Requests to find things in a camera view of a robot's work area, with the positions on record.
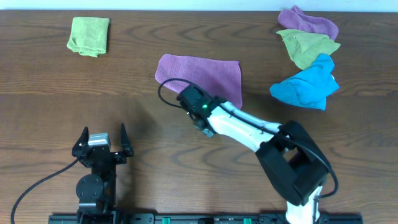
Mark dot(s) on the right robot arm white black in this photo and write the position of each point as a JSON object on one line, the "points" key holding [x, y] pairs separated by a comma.
{"points": [[293, 163]]}

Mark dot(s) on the purple cloth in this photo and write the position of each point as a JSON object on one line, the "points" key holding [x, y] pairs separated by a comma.
{"points": [[295, 18], [217, 77]]}

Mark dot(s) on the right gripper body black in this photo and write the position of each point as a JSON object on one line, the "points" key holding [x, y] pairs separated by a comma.
{"points": [[208, 134]]}

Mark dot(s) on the crumpled blue cloth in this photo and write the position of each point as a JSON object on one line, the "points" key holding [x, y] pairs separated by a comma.
{"points": [[310, 87]]}

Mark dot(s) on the crumpled purple cloth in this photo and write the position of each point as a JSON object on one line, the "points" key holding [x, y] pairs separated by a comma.
{"points": [[295, 18]]}

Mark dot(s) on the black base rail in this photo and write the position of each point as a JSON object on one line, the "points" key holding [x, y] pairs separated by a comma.
{"points": [[149, 218]]}

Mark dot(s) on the crumpled olive green cloth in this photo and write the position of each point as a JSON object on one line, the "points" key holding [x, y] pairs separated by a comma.
{"points": [[304, 48]]}

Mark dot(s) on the folded green cloth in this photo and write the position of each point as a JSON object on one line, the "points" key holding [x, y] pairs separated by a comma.
{"points": [[89, 36]]}

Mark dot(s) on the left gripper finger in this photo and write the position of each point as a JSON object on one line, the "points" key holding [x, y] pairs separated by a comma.
{"points": [[83, 139], [125, 142]]}

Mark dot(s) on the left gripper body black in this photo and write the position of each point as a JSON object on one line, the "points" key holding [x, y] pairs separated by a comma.
{"points": [[119, 159]]}

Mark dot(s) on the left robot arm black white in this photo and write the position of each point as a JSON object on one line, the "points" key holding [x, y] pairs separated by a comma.
{"points": [[97, 190]]}

